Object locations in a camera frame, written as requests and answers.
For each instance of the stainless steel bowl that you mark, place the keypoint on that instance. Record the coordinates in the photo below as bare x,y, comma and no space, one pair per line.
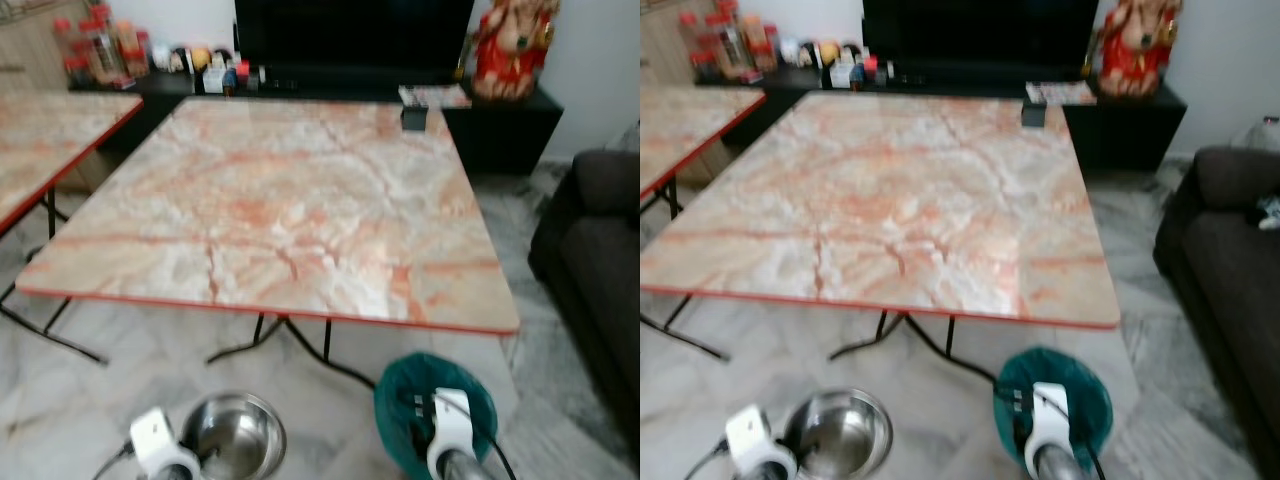
840,434
235,438

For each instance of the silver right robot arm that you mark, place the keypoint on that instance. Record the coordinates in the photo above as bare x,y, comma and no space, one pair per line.
1062,464
464,467

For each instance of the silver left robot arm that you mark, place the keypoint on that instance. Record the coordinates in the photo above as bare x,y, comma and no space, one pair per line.
178,472
772,471

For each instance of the dark brown sofa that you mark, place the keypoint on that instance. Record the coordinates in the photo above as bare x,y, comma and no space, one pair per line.
595,260
1225,280

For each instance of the small black box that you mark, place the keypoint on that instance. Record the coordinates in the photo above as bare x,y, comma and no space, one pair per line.
414,118
1033,113

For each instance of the black TV console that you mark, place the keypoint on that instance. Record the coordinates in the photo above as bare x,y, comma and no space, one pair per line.
510,130
1130,130

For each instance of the flat printed booklet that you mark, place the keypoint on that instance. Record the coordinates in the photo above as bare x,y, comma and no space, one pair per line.
440,96
1065,92

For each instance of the red and gold statue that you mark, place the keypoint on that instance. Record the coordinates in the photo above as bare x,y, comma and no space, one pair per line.
512,55
1138,55

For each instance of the black flat television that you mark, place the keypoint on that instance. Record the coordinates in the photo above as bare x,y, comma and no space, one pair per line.
980,35
350,35

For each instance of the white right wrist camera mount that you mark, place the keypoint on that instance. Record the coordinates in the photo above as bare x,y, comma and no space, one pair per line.
453,425
1050,420

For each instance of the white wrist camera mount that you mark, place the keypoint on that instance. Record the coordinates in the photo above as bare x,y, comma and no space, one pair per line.
752,432
1050,420
453,425
157,435

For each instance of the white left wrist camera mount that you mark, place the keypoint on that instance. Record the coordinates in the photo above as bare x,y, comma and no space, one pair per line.
157,435
752,432

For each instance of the black folding table frame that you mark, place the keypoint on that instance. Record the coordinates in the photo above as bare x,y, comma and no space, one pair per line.
680,320
948,340
325,345
50,270

